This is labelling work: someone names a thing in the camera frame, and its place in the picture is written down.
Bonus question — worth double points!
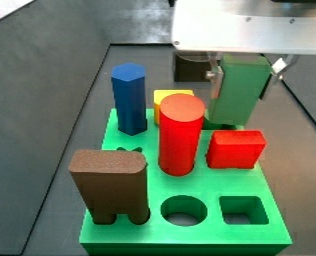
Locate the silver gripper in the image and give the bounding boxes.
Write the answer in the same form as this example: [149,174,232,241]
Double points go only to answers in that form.
[172,0,316,100]

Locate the green arch block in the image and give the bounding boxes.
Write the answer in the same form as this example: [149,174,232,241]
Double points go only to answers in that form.
[209,53,271,125]

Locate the black curved fixture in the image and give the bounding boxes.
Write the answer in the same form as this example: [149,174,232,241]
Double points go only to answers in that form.
[173,51,212,82]

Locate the brown arch block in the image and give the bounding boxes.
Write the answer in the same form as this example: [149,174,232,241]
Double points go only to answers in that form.
[69,149,150,225]

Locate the red cylinder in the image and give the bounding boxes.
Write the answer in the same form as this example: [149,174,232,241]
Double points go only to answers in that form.
[158,93,205,176]

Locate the yellow block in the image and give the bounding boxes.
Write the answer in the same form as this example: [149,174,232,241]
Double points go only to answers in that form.
[153,89,195,124]

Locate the red square block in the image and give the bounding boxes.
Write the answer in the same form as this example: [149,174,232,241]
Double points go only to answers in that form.
[207,130,267,169]

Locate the blue hexagonal prism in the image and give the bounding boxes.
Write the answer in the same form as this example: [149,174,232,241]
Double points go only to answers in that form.
[112,63,148,135]

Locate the green shape sorter base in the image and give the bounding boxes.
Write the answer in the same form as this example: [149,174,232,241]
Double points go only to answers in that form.
[80,110,292,256]

